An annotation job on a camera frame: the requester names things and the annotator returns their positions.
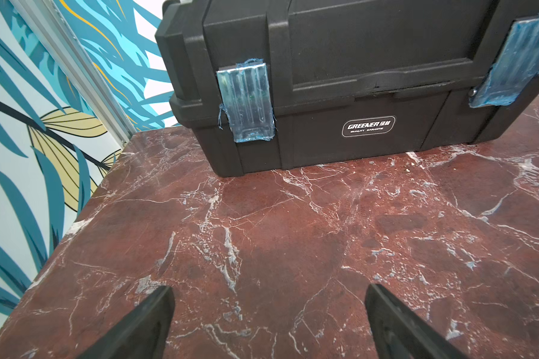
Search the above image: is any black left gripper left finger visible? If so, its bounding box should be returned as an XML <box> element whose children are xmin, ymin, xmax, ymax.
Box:
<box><xmin>79</xmin><ymin>286</ymin><xmax>175</xmax><ymax>358</ymax></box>

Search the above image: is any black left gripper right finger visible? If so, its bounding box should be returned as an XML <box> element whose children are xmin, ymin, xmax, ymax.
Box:
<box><xmin>365</xmin><ymin>284</ymin><xmax>466</xmax><ymax>358</ymax></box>

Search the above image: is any black plastic toolbox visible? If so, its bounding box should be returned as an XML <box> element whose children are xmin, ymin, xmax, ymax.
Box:
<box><xmin>155</xmin><ymin>1</ymin><xmax>539</xmax><ymax>177</ymax></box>

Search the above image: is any left aluminium corner post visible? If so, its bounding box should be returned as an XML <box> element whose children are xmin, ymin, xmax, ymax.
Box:
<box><xmin>11</xmin><ymin>0</ymin><xmax>136</xmax><ymax>147</ymax></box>

